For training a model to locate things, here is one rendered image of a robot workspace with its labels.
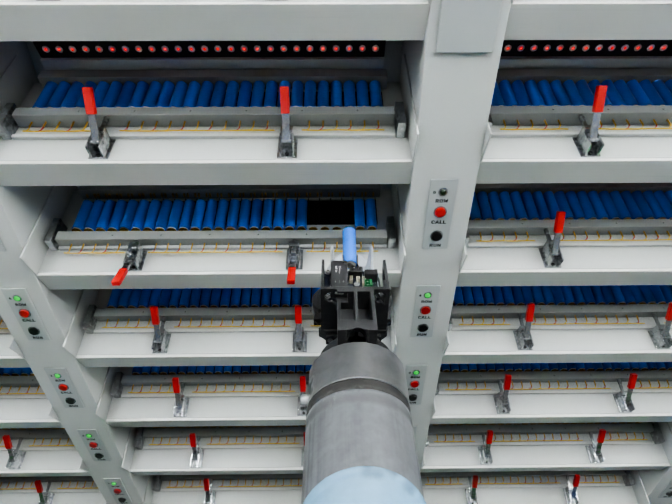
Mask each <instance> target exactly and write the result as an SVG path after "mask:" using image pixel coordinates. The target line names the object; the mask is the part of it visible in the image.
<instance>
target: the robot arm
mask: <svg viewBox="0 0 672 504"><path fill-rule="evenodd" d="M382 282H383V287H381V283H380V278H379V275H378V270H377V269H374V267H373V247H372V246H370V248H369V254H368V259H367V260H366V259H365V258H364V257H363V256H361V255H359V254H358V255H357V265H356V266H349V271H348V267H347V261H346V260H344V257H343V255H342V254H340V255H339V256H337V257H336V258H335V259H334V249H333V246H331V248H330V265H329V266H328V268H327V269H326V270H325V259H322V266H321V287H320V288H319V289H318V290H317V291H316V292H315V293H314V295H313V297H312V312H313V316H314V325H321V327H319V337H321V338H323V339H325V340H326V344H328V345H326V346H325V348H324V349H323V350H322V352H321V354H320V355H319V356H318V358H317V359H316V360H315V361H314V362H313V364H312V366H311V369H310V371H309V385H308V392H309V394H302V395H301V399H300V402H301V404H302V405H308V407H307V413H306V429H305V445H304V462H303V478H302V495H301V504H426V502H425V500H424V494H423V487H422V481H421V475H420V468H419V462H418V456H417V449H416V443H415V436H414V430H413V424H412V417H411V412H410V411H411V409H410V402H409V395H408V389H407V382H406V375H405V370H404V367H403V363H402V362H401V360H400V359H399V358H398V357H397V355H396V354H394V353H393V352H391V351H390V350H389V348H388V347H387V346H386V345H385V344H384V343H383V342H381V340H382V339H384V338H385V337H387V331H388V328H387V325H388V326H390V325H391V321H392V318H391V310H392V298H391V296H390V284H389V278H388V271H387V265H386V260H383V265H382Z"/></svg>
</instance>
